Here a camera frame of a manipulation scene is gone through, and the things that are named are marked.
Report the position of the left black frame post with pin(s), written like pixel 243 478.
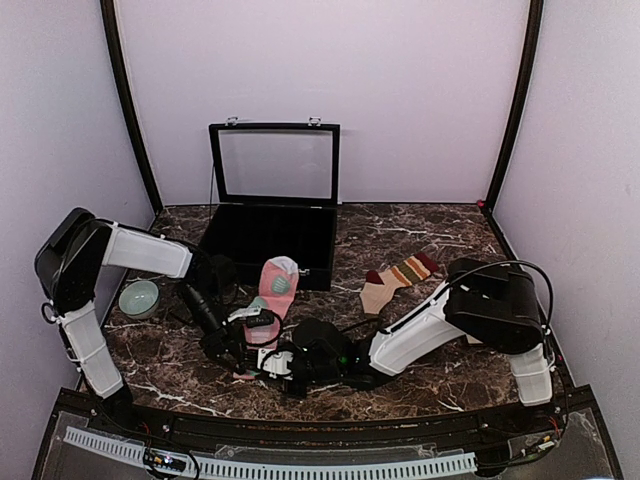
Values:
pixel 126 100

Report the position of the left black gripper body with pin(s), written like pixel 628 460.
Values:
pixel 210 339

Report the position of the left green circuit board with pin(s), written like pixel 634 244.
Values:
pixel 162 461

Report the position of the pink patterned sock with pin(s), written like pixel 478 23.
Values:
pixel 276 291

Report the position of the right circuit board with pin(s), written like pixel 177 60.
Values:
pixel 541 445

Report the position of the floral square coaster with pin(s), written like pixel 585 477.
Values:
pixel 472 341

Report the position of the white slotted cable duct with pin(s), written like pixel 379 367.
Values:
pixel 234 462

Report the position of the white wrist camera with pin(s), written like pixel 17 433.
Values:
pixel 275 363
pixel 252 317

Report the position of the black frame post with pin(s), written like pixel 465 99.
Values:
pixel 126 100
pixel 525 70

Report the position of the pale green ceramic bowl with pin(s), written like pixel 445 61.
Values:
pixel 139 300

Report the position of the striped beige sock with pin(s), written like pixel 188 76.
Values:
pixel 380 287

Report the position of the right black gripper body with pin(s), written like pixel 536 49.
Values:
pixel 330 371

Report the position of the black front rail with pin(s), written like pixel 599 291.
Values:
pixel 332 416

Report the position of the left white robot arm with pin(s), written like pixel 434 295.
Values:
pixel 69 267

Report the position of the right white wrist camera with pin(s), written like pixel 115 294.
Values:
pixel 275 363

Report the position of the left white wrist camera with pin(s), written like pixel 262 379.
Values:
pixel 252 317

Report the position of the right black frame post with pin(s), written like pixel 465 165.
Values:
pixel 525 70

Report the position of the black display case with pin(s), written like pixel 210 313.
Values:
pixel 277 188

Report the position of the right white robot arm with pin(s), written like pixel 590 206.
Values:
pixel 493 303

